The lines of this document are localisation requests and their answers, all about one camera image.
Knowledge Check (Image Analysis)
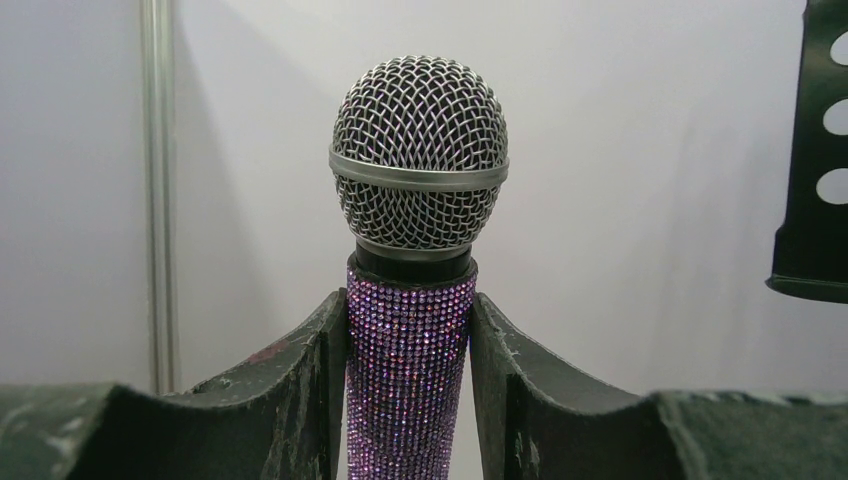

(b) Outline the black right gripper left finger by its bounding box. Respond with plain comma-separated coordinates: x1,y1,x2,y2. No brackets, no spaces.
1,290,347,479

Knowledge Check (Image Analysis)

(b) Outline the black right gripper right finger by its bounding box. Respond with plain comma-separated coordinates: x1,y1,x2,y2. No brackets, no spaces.
470,295,847,479

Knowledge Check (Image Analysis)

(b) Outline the purple glitter microphone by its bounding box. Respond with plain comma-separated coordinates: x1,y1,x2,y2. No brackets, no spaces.
329,55,509,479

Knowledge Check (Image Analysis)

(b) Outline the black music stand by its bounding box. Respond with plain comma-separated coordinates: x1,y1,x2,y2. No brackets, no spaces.
766,0,847,304

